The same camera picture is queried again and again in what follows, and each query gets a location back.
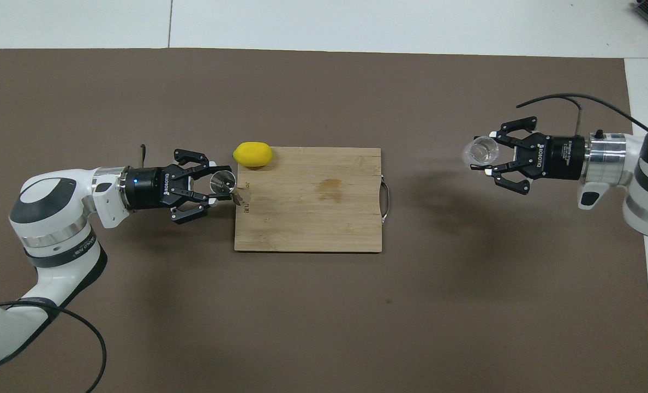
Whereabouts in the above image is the wooden cutting board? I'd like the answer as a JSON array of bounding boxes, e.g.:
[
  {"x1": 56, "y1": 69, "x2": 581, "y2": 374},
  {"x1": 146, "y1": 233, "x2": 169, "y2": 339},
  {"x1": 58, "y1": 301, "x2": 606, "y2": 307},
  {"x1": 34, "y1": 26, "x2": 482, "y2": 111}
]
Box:
[{"x1": 234, "y1": 146, "x2": 390, "y2": 253}]

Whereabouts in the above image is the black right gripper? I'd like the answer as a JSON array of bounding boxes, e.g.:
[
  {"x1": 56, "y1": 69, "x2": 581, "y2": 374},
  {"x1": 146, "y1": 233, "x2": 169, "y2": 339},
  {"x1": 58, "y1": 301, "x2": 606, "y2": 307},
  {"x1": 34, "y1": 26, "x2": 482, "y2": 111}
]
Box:
[{"x1": 470, "y1": 116, "x2": 589, "y2": 195}]

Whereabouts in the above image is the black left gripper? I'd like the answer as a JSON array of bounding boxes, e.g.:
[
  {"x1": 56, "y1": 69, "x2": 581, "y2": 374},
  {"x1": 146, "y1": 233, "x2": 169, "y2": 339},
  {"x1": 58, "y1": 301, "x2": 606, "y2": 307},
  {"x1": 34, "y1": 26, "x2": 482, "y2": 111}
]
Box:
[{"x1": 121, "y1": 148, "x2": 235, "y2": 225}]

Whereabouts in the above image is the clear shot glass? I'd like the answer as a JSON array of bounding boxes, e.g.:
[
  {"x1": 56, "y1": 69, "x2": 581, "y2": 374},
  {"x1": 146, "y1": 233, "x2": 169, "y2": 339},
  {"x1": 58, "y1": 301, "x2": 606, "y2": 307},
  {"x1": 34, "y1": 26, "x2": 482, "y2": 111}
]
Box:
[{"x1": 461, "y1": 136, "x2": 500, "y2": 166}]

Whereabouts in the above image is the yellow lemon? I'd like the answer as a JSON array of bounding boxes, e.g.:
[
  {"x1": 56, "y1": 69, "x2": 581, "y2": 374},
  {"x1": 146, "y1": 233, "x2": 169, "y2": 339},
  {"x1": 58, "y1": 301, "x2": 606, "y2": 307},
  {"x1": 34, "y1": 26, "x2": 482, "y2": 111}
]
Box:
[{"x1": 232, "y1": 141, "x2": 273, "y2": 168}]

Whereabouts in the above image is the steel jigger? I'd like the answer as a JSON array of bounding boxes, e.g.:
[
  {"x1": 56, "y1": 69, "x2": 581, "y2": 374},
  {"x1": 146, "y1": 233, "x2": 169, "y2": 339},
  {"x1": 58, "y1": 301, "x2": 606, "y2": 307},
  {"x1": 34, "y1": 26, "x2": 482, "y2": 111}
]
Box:
[{"x1": 209, "y1": 170, "x2": 244, "y2": 207}]

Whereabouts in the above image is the brown table mat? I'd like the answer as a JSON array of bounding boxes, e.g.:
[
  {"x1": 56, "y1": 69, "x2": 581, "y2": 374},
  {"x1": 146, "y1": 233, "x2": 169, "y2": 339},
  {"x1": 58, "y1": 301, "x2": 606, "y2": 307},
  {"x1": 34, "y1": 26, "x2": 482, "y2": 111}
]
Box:
[{"x1": 0, "y1": 48, "x2": 648, "y2": 393}]

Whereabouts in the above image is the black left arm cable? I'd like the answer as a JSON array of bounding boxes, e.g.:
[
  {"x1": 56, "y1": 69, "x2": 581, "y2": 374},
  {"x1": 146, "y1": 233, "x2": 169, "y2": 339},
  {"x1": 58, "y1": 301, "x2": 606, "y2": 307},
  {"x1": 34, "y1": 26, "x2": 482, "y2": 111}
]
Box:
[{"x1": 0, "y1": 145, "x2": 146, "y2": 393}]

